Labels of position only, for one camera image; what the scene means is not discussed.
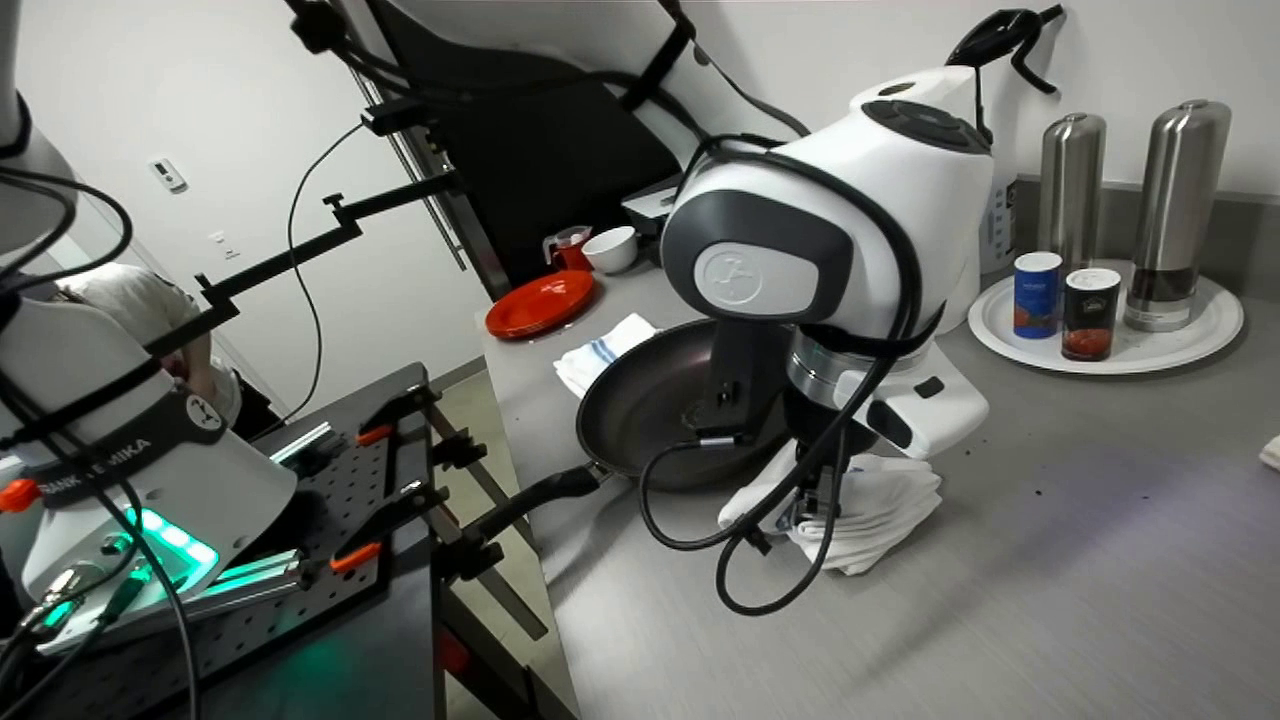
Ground black camera cable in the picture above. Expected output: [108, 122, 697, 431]
[279, 114, 372, 393]

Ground blue spice jar white lid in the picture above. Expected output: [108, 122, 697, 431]
[1011, 247, 1069, 342]

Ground seated person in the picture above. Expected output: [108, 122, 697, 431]
[55, 257, 250, 431]

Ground black stereo camera bar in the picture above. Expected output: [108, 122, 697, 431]
[357, 92, 453, 138]

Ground small white bowl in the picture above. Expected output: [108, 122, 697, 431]
[578, 221, 642, 275]

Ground red bowl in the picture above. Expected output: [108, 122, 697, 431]
[481, 238, 609, 342]

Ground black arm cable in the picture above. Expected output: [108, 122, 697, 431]
[636, 122, 931, 621]

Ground black frying pan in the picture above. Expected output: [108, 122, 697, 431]
[454, 316, 804, 536]

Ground spray bottle black trigger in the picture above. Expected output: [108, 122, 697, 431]
[943, 0, 1073, 283]

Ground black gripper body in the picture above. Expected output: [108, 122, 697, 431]
[796, 437, 862, 536]

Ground small white wall switch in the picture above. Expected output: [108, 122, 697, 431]
[148, 152, 190, 194]

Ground stainless steel grinder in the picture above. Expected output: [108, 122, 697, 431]
[1037, 110, 1111, 270]
[1123, 96, 1234, 337]

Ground dark spice jar white lid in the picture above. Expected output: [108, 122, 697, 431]
[1061, 263, 1126, 362]

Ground black breadboard table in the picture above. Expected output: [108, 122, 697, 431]
[0, 358, 578, 720]

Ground white round plate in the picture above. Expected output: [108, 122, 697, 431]
[965, 270, 1250, 380]

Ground black clamp orange handle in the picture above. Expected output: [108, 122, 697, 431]
[323, 483, 508, 587]
[0, 472, 46, 519]
[349, 382, 492, 472]

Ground white towel blue stripes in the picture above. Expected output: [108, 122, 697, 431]
[548, 310, 658, 398]
[716, 442, 949, 578]

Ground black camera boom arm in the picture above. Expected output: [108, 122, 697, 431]
[141, 168, 465, 358]

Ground green LED light strip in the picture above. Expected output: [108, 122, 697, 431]
[33, 511, 307, 632]

